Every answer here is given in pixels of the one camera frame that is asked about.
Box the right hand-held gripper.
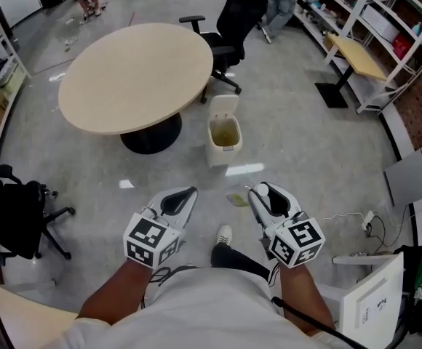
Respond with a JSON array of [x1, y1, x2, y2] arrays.
[[247, 182, 326, 269]]

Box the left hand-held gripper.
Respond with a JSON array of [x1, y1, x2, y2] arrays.
[[123, 186, 199, 269]]

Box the beige plastic trash bin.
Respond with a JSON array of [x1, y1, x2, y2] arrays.
[[206, 94, 243, 169]]

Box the person's left forearm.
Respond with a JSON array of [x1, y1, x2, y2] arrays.
[[77, 258, 154, 322]]

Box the person's right forearm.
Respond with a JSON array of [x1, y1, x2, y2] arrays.
[[278, 262, 336, 337]]

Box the person's white shoe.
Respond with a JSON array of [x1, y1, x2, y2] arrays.
[[215, 225, 234, 247]]

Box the person's black trouser leg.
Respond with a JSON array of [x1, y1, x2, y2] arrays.
[[210, 242, 271, 281]]

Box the white power strip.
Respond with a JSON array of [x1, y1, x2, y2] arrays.
[[361, 210, 376, 231]]

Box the person's white shirt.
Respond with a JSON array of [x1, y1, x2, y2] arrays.
[[32, 266, 354, 349]]

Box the round wooden table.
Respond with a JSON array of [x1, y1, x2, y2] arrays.
[[57, 23, 215, 156]]

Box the white flat board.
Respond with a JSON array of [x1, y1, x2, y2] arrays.
[[332, 252, 405, 341]]

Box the grey flat panel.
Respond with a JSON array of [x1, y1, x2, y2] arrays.
[[383, 144, 422, 207]]

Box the black low office chair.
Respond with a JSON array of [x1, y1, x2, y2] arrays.
[[0, 164, 77, 265]]

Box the small square yellow-top table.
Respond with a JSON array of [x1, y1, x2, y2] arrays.
[[314, 33, 389, 109]]

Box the black high-back office chair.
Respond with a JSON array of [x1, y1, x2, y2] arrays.
[[178, 0, 268, 104]]

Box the light wooden desk corner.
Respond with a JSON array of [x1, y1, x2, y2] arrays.
[[0, 281, 79, 349]]

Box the red package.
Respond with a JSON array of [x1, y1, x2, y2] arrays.
[[391, 33, 413, 60]]

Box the white metal shelving unit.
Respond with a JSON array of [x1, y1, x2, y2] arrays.
[[292, 0, 422, 115]]

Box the white storage box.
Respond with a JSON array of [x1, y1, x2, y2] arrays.
[[361, 4, 400, 44]]

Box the white power cable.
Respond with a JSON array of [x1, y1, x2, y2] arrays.
[[317, 212, 365, 222]]

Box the thin black gripper cables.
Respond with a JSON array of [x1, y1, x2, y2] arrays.
[[139, 265, 199, 309]]

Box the black floor cables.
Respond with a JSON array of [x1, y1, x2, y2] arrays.
[[365, 204, 413, 256]]

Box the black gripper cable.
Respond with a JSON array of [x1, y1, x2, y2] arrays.
[[271, 295, 359, 349]]

